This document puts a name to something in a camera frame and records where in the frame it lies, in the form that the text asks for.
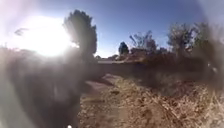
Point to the small dark tree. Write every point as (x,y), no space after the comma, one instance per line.
(123,48)

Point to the bare thin tree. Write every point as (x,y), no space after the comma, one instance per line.
(144,42)

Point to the large dark tree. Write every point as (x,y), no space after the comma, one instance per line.
(81,33)

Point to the group of sparse trees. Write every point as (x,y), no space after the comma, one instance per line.
(186,38)

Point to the dark low wall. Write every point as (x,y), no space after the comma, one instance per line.
(133,68)

